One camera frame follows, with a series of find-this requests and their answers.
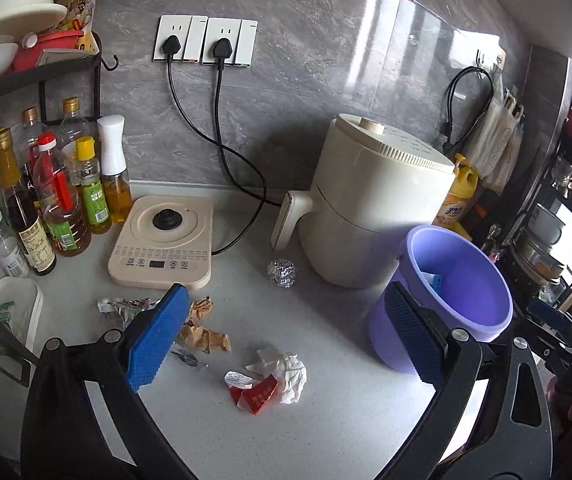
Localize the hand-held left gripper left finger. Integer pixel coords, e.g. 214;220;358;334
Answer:
20;282;199;480

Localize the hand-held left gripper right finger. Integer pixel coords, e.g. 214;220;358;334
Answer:
376;281;554;480

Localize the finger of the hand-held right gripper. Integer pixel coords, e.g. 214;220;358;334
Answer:
526;298;572;348

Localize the clear plastic wrapper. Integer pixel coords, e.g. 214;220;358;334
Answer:
171;349;209;370

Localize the silver printed wrapper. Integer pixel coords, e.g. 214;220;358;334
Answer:
97;297;161;328

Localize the brown paper wrapper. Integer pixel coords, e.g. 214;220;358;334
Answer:
176;325;233;356
188;297;215;328

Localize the purple plastic bucket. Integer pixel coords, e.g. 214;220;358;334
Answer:
367;225;514;376

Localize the red packet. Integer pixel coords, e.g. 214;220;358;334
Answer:
224;370;279;416

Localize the white tissue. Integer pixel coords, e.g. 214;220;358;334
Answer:
245;347;308;406

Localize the foil ball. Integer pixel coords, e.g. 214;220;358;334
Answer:
267;258;298;289

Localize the steel pot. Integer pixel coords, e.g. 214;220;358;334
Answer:
511;232;567;281

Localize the blue carton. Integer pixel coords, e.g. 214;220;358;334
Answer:
418;271;449;293

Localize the white enamel mug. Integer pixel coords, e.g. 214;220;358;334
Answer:
528;205;566;243

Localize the cream kettle base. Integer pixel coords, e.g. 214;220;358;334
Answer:
108;195;215;291

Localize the yellow detergent bottle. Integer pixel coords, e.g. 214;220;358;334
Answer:
431;152;481;231

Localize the cream air fryer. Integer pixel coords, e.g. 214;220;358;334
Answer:
271;113;457;289

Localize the white plastic tray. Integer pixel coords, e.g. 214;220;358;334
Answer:
0;276;44;356

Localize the yellow cap green label bottle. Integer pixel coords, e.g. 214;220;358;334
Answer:
74;136;113;236

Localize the hanging clear plastic bag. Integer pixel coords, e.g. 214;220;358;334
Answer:
496;87;526;193

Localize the red cap oil bottle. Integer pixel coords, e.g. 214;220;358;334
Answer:
32;132;92;255

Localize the small white cap bottle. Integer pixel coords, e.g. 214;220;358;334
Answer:
0;206;31;278

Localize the dark sauce bottle gold cap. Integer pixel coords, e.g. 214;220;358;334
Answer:
0;127;58;277

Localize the hanging clear bag with drawing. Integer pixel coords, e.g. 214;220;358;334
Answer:
463;95;509;181

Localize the white top oil sprayer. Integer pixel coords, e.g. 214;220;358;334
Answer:
96;115;133;225

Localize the clear bottle gold cap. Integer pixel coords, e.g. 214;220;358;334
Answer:
20;106;49;181
57;96;99;161

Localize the black metal shelf rack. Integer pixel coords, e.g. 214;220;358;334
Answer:
0;0;119;388

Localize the red plastic container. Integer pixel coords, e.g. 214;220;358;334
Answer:
12;29;86;73

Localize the yellow snack packet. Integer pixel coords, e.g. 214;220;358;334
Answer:
54;0;100;56

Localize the hanging black cable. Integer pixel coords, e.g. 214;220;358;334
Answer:
441;66;496;153

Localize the black plug with cable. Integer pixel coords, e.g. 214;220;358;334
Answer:
210;36;269;256
161;34;287;208

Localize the white wall socket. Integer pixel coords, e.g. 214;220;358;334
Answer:
202;16;259;67
155;14;209;64

